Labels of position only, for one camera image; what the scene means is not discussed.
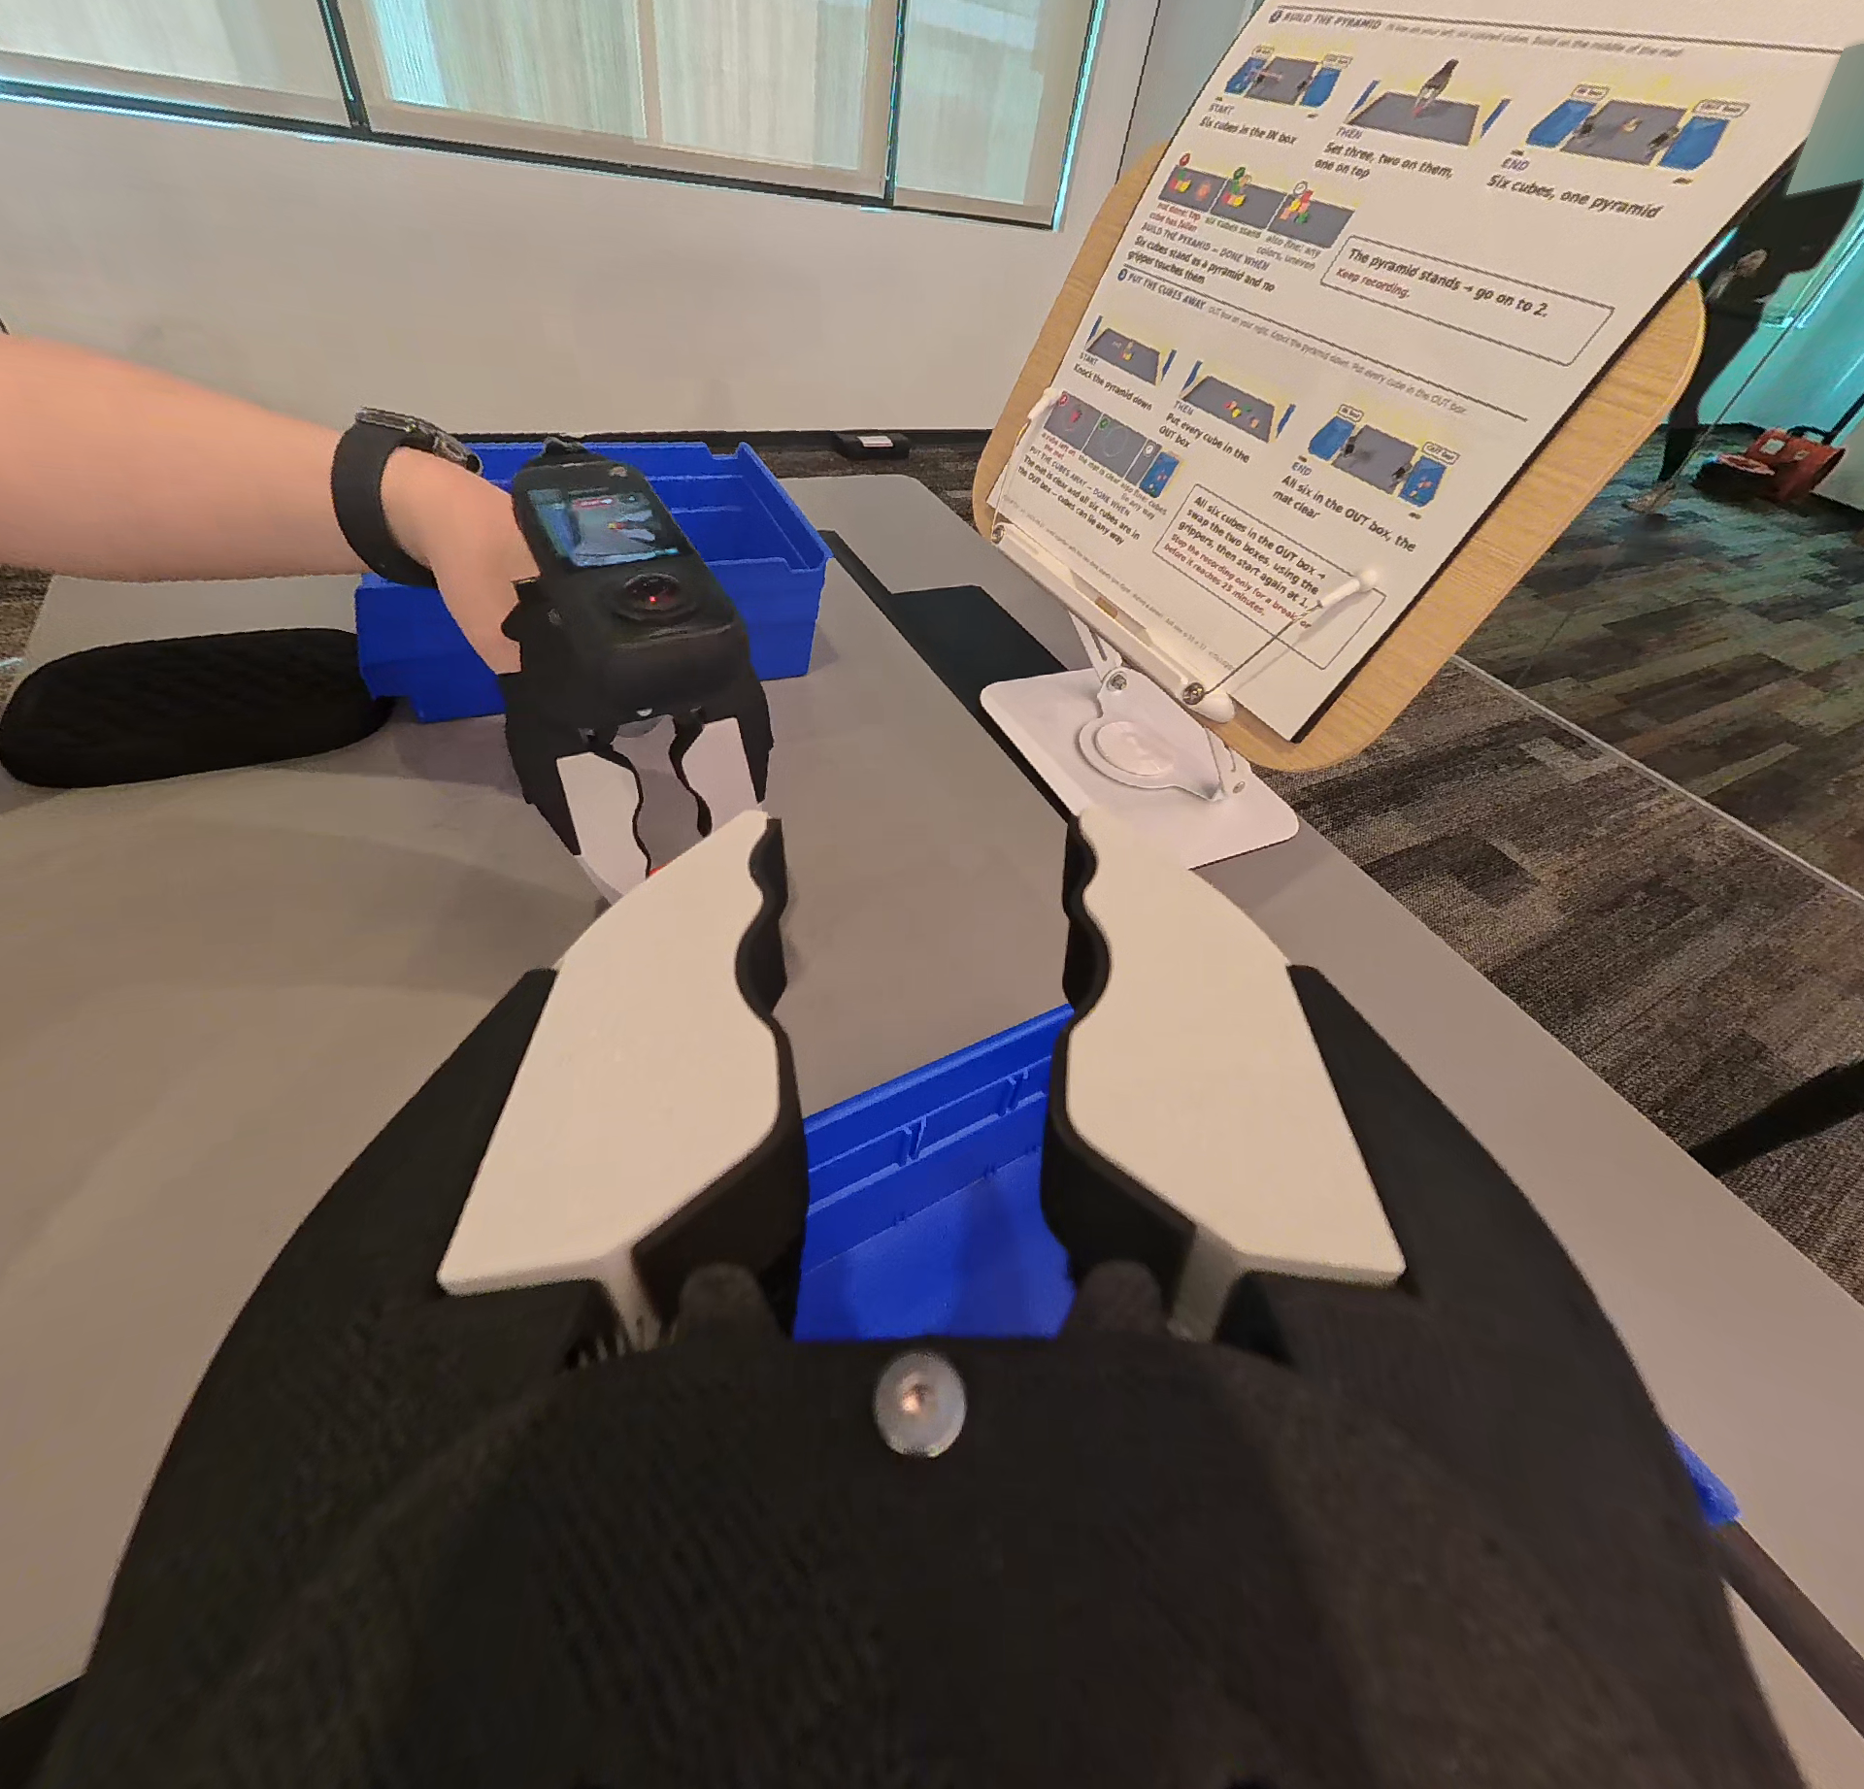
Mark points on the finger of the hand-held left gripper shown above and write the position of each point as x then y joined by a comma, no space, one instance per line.
605,820
720,776

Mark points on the black wristband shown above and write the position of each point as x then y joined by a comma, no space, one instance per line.
364,508

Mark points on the person's left forearm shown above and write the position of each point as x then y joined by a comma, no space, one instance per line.
147,465

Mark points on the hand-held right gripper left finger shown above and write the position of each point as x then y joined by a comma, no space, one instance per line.
642,1090

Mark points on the person's left hand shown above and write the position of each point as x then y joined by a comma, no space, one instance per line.
467,552

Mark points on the large gridded window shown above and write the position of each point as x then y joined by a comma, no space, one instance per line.
583,28

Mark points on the wooden instruction board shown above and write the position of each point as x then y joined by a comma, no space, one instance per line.
1385,290

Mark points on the blue plastic bin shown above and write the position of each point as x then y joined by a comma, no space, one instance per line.
932,1207
758,537

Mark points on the black mesh pad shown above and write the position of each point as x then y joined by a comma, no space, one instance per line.
175,703

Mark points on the red equipment case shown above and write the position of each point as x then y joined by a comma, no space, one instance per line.
1778,465

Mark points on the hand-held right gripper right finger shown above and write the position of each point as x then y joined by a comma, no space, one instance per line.
1223,1090

